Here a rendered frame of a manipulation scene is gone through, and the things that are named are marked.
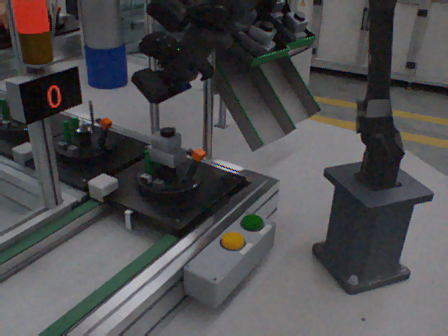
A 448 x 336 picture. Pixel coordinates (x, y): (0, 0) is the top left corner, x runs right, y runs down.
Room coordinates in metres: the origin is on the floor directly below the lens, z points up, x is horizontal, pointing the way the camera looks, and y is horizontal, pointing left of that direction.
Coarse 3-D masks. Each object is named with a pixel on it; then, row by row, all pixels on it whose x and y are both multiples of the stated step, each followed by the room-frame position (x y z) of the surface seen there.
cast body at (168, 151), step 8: (168, 128) 0.89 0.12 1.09; (152, 136) 0.87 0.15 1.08; (160, 136) 0.87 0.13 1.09; (168, 136) 0.87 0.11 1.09; (176, 136) 0.88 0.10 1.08; (152, 144) 0.87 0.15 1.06; (160, 144) 0.86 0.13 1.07; (168, 144) 0.85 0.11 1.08; (176, 144) 0.87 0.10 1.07; (152, 152) 0.87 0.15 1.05; (160, 152) 0.86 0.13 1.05; (168, 152) 0.85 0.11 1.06; (176, 152) 0.86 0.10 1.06; (184, 152) 0.88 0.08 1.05; (152, 160) 0.88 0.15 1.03; (160, 160) 0.86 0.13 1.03; (168, 160) 0.85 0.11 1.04; (176, 160) 0.85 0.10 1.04; (184, 160) 0.88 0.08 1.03
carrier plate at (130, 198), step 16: (144, 160) 0.98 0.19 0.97; (112, 176) 0.90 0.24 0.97; (128, 176) 0.90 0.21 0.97; (208, 176) 0.92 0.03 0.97; (224, 176) 0.92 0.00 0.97; (240, 176) 0.92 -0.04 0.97; (112, 192) 0.84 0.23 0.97; (128, 192) 0.84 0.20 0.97; (208, 192) 0.85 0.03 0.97; (224, 192) 0.85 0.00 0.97; (128, 208) 0.78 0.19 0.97; (144, 208) 0.78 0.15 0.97; (160, 208) 0.78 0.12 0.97; (176, 208) 0.79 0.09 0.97; (192, 208) 0.79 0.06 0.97; (208, 208) 0.79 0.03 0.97; (160, 224) 0.74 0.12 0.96; (176, 224) 0.73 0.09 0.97; (192, 224) 0.75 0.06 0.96
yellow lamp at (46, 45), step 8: (48, 32) 0.78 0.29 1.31; (24, 40) 0.76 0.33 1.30; (32, 40) 0.76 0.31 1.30; (40, 40) 0.76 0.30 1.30; (48, 40) 0.78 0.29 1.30; (24, 48) 0.76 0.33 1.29; (32, 48) 0.76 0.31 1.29; (40, 48) 0.76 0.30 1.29; (48, 48) 0.77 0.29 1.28; (24, 56) 0.76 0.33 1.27; (32, 56) 0.76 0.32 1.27; (40, 56) 0.76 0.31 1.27; (48, 56) 0.77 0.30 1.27; (32, 64) 0.76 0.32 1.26
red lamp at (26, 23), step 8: (16, 0) 0.76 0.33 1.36; (24, 0) 0.77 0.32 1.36; (32, 0) 0.77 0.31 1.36; (40, 0) 0.77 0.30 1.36; (16, 8) 0.76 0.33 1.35; (24, 8) 0.76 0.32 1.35; (32, 8) 0.76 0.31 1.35; (40, 8) 0.77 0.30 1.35; (16, 16) 0.76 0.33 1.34; (24, 16) 0.76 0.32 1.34; (32, 16) 0.76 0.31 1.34; (40, 16) 0.77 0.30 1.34; (16, 24) 0.77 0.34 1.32; (24, 24) 0.76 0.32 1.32; (32, 24) 0.76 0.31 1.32; (40, 24) 0.77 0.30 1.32; (48, 24) 0.79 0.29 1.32; (24, 32) 0.76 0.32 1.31; (32, 32) 0.76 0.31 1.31; (40, 32) 0.77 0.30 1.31
